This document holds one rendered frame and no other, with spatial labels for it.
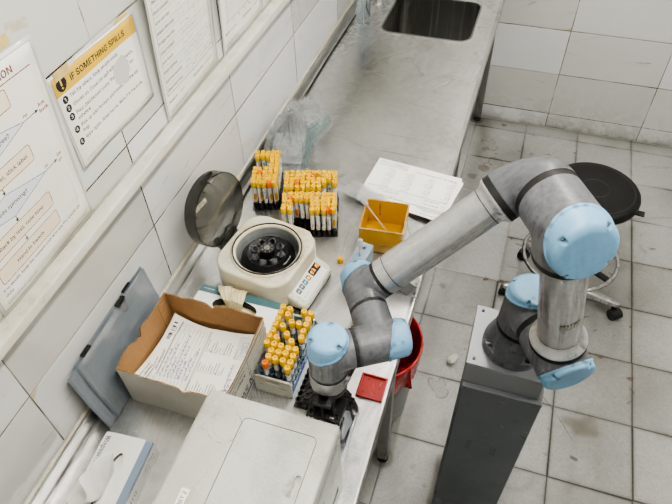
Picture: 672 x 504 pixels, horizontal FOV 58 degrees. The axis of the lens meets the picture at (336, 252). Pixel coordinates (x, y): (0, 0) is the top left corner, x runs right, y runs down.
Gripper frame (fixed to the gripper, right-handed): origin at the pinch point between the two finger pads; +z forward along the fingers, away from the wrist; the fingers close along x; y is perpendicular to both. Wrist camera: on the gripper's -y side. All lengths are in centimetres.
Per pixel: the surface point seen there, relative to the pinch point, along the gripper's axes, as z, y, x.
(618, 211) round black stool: 35, -128, 69
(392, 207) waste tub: 4, -75, -6
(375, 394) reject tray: 12.2, -15.5, 5.4
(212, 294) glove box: 5, -28, -45
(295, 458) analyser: -17.5, 17.9, -1.4
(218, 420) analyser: -17.5, 15.2, -18.2
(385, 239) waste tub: 6, -62, -4
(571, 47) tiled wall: 47, -270, 47
